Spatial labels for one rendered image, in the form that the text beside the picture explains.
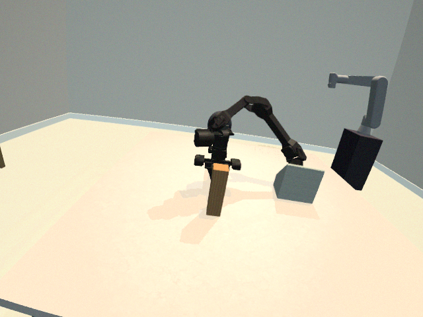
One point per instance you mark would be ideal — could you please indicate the dark brown wooden post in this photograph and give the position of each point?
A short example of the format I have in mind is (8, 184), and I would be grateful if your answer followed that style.
(218, 185)

